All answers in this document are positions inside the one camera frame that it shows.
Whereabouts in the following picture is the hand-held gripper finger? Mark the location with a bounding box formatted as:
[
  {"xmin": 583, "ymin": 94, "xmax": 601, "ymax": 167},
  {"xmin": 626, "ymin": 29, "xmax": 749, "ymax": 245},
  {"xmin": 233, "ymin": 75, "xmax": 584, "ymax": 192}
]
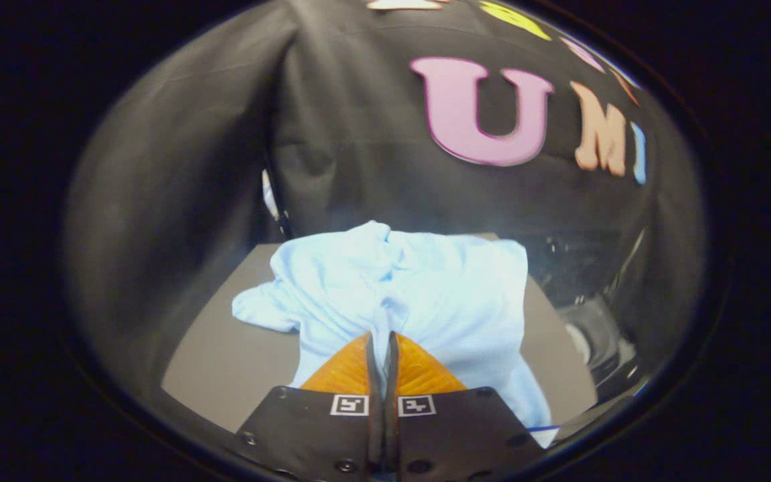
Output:
[
  {"xmin": 385, "ymin": 331, "xmax": 547, "ymax": 482},
  {"xmin": 235, "ymin": 333, "xmax": 384, "ymax": 482}
]

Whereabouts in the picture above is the light blue shirt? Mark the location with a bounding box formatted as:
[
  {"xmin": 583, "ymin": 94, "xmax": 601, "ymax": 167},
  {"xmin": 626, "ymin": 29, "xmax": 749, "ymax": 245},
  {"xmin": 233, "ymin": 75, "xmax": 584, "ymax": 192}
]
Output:
[{"xmin": 232, "ymin": 220, "xmax": 560, "ymax": 448}]

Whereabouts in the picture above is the grey washing machine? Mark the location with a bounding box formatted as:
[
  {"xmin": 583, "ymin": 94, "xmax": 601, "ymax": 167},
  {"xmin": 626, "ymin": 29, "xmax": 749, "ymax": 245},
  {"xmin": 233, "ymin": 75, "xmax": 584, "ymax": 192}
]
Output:
[{"xmin": 533, "ymin": 224, "xmax": 654, "ymax": 416}]

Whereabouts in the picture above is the beige cabinet with dark top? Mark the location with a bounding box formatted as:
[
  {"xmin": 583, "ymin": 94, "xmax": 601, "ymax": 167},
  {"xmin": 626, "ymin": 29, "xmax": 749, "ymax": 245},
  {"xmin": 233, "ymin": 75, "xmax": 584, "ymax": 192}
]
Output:
[{"xmin": 160, "ymin": 233, "xmax": 600, "ymax": 436}]

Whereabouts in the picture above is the black backdrop cloth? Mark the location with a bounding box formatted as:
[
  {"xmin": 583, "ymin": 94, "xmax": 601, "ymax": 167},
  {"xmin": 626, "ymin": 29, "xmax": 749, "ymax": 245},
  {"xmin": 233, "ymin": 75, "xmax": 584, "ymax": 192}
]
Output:
[{"xmin": 61, "ymin": 0, "xmax": 707, "ymax": 402}]

